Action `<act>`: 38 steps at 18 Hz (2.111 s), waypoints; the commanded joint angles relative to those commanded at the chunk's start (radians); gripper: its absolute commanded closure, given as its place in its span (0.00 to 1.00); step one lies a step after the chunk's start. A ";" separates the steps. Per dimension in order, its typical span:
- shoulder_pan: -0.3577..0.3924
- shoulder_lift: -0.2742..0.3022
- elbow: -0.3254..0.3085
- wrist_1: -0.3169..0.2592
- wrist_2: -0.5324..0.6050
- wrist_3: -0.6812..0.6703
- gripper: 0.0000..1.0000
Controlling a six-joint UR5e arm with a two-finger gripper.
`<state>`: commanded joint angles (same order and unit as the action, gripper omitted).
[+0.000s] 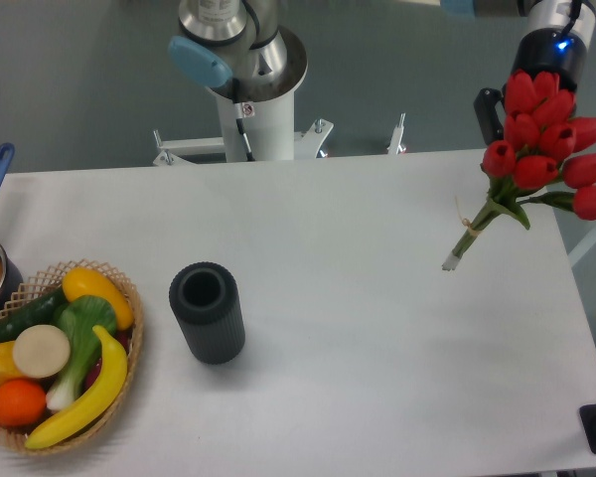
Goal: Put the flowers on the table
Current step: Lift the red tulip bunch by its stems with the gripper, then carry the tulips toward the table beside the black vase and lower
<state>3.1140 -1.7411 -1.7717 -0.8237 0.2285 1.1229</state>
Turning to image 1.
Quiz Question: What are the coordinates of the red tulip bouquet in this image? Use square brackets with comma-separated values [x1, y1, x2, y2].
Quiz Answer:
[442, 70, 596, 271]

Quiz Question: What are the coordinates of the orange fruit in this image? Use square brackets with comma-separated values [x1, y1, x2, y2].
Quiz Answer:
[0, 379, 47, 427]

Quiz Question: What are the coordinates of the woven wicker basket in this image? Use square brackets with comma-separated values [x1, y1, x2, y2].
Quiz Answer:
[0, 259, 144, 455]

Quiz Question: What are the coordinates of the black cable on pedestal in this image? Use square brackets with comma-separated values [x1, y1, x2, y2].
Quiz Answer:
[230, 77, 256, 162]

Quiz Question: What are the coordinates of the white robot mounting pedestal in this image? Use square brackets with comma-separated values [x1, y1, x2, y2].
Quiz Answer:
[153, 61, 334, 166]

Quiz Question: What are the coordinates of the yellow banana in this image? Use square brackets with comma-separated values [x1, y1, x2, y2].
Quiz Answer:
[24, 325, 128, 450]

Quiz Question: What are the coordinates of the beige round disc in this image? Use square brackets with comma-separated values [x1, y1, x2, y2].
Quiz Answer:
[12, 325, 71, 379]

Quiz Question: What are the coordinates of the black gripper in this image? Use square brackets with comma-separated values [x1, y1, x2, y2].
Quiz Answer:
[474, 27, 587, 145]

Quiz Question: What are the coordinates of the green cucumber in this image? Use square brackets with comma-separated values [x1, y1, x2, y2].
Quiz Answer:
[0, 288, 68, 343]

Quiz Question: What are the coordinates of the green bok choy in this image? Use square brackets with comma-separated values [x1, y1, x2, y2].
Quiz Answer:
[46, 295, 117, 413]

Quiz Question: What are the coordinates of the silver robot arm with cable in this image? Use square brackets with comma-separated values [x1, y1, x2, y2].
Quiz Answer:
[439, 0, 596, 47]

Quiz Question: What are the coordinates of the dark grey ribbed vase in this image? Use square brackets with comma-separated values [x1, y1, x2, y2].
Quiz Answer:
[169, 261, 245, 365]

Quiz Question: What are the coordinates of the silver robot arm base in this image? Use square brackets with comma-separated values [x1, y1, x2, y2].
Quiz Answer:
[168, 0, 307, 102]

